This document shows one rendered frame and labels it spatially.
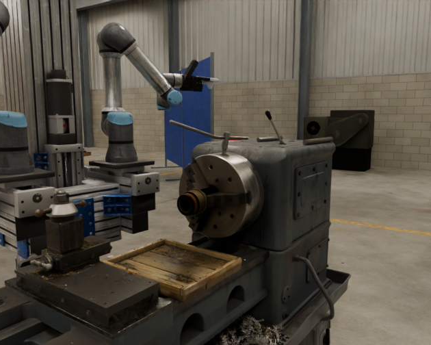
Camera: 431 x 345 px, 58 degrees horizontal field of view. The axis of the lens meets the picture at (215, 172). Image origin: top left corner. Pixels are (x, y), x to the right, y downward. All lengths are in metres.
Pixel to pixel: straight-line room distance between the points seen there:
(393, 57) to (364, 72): 0.75
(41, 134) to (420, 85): 10.14
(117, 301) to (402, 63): 10.76
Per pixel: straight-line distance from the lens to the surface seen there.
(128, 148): 1.86
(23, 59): 1.86
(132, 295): 0.96
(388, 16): 11.63
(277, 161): 1.45
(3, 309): 1.14
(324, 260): 2.01
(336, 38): 11.84
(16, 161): 1.62
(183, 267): 1.32
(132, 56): 1.92
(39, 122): 1.86
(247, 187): 1.36
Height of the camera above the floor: 1.38
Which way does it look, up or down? 8 degrees down
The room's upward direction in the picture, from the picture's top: straight up
